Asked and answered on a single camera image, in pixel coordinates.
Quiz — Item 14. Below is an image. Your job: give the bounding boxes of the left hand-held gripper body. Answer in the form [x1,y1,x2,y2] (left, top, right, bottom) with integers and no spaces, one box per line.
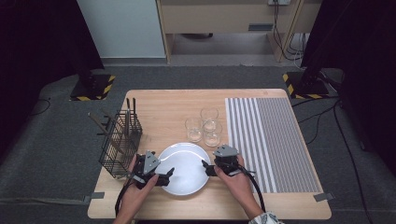
[133,150,162,189]

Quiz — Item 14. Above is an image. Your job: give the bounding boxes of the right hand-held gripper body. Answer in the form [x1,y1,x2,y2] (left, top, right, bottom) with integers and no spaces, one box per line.
[213,145,247,176]

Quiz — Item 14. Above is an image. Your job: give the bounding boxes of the clear drinking glass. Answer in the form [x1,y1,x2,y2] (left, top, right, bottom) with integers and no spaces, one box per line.
[203,121,223,147]
[200,106,219,130]
[184,117,204,144]

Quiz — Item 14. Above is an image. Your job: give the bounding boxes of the white round plate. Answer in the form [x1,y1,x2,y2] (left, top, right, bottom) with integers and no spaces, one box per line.
[154,142,212,196]

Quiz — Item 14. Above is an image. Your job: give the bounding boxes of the black wire cutlery basket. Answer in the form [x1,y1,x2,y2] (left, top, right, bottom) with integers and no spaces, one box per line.
[96,109,144,180]

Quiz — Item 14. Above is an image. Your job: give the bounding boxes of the person's left hand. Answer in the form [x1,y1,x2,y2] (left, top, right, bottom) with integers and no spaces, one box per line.
[120,155,160,218]

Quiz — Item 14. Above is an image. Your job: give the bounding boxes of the person's right hand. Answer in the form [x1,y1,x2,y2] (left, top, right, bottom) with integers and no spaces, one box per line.
[214,155,264,218]

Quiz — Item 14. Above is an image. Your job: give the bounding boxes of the steel utensil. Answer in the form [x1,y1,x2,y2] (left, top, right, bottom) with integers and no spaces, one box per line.
[125,97,132,136]

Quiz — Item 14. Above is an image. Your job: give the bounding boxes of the grey white striped placemat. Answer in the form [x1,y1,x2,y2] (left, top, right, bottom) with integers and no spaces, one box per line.
[224,97,323,194]

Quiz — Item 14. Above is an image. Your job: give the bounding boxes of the grey tape piece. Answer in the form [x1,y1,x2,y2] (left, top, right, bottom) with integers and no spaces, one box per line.
[83,191,106,203]
[313,191,334,203]

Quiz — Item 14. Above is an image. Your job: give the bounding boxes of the striped black stand base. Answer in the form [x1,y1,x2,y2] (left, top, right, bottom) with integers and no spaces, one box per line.
[282,70,331,101]
[69,73,117,103]

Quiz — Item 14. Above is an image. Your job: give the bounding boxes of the grey floor tape strip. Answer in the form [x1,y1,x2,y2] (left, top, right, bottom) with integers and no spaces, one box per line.
[0,196,92,206]

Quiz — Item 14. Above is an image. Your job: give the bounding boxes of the light wooden desk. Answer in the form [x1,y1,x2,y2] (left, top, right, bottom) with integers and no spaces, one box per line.
[155,0,323,64]

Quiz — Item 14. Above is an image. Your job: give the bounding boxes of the white panel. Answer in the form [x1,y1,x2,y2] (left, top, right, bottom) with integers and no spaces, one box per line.
[77,0,166,60]

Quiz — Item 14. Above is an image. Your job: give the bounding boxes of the black curtain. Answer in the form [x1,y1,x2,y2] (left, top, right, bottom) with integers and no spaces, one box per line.
[300,0,396,175]
[0,0,106,157]

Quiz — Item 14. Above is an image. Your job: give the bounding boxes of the left hand-held gripper black cable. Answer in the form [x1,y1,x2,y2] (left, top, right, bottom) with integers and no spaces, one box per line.
[114,178,134,217]

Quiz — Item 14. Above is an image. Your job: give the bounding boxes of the hand-held gripper black cable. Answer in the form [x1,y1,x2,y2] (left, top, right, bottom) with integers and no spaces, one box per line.
[236,166,267,214]
[114,178,134,217]

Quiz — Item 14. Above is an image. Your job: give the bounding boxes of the right hand-held gripper black cable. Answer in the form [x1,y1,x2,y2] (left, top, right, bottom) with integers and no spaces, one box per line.
[236,166,267,214]

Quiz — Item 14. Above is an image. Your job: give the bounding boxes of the black floor cable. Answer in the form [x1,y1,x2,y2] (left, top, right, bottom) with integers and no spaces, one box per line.
[305,113,323,146]
[332,99,375,224]
[31,97,51,117]
[290,96,341,108]
[298,104,337,124]

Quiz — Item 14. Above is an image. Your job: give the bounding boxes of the black desk cables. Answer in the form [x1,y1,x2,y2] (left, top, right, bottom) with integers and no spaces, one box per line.
[272,3,307,69]

